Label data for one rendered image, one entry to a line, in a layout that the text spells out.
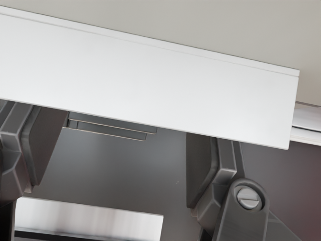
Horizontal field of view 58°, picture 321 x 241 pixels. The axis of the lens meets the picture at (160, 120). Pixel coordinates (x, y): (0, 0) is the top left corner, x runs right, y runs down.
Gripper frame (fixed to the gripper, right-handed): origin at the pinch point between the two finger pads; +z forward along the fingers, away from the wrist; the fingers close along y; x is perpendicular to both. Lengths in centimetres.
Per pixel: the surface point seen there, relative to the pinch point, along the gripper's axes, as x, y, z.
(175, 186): -53, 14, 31
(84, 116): -20.9, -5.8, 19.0
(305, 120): -21.9, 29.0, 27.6
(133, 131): -22.4, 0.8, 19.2
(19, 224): -12.1, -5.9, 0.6
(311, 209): -55, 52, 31
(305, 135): -23.8, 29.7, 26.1
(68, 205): -11.1, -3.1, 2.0
